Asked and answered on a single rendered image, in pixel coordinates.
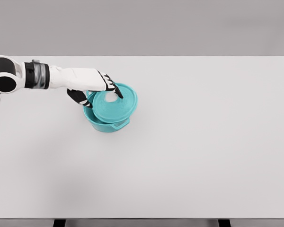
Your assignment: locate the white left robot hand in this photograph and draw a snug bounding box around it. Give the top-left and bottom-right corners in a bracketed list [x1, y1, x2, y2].
[65, 68, 124, 109]

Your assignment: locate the teal pot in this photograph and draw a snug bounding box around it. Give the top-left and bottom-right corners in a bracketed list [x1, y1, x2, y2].
[82, 90, 131, 133]

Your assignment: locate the teal pot lid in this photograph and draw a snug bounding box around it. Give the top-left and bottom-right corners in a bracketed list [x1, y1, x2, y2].
[92, 82, 139, 123]

